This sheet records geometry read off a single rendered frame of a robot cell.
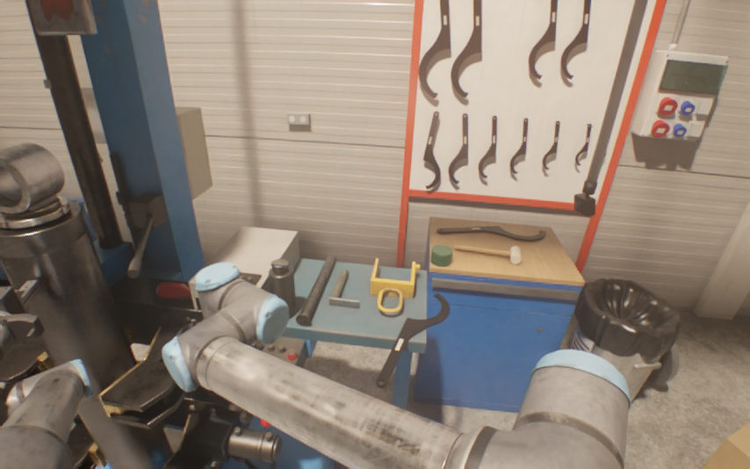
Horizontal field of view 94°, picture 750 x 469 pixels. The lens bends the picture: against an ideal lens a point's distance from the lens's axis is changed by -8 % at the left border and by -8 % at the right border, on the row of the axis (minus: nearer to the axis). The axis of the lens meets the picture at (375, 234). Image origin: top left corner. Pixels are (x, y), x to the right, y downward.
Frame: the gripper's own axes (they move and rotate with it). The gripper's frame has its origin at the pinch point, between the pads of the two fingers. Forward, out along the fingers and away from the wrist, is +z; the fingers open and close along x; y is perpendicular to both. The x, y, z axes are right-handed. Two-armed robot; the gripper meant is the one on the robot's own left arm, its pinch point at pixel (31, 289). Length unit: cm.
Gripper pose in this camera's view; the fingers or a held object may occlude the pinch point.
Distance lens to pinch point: 124.3
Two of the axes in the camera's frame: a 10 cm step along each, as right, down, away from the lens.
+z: -2.5, -4.6, 8.5
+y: -9.7, 0.9, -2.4
